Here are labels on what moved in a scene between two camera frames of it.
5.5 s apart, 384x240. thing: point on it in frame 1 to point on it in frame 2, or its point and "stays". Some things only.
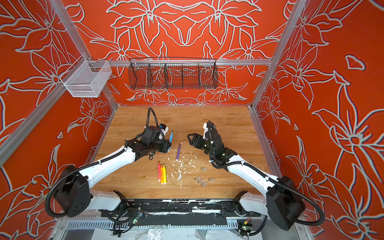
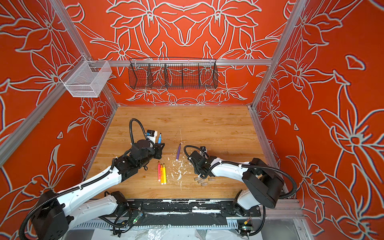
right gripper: (197, 141) to (194, 157)
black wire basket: (172, 73) stays
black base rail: (179, 207) stays
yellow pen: (164, 174) stays
